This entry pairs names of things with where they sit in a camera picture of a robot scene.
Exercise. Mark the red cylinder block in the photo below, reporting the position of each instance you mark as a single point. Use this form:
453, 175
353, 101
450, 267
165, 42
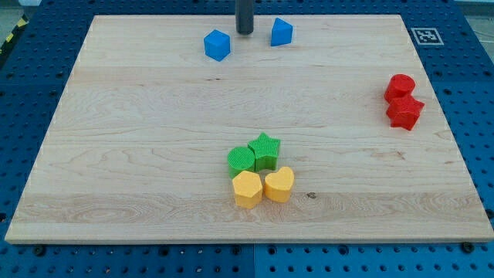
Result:
399, 86

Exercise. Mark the green cylinder block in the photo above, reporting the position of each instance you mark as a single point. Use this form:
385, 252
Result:
240, 159

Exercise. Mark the blue cube block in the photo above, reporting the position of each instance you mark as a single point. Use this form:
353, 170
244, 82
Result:
217, 45

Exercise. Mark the yellow heart block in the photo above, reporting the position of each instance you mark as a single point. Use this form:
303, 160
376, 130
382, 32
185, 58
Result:
278, 185

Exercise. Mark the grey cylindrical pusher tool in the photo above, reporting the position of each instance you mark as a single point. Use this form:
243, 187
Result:
244, 16

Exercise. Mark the green star block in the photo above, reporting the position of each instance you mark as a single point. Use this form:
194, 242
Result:
266, 151

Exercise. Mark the light wooden board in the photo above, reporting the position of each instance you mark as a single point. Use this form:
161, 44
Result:
136, 151

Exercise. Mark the blue triangle block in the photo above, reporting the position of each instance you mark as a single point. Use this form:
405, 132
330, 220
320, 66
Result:
282, 33

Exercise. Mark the yellow hexagon block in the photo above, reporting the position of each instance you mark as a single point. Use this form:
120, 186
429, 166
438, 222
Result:
248, 189

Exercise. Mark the white fiducial marker tag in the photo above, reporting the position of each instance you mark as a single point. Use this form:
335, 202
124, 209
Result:
425, 36

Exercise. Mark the red star block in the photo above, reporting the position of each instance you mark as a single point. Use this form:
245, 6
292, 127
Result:
404, 112

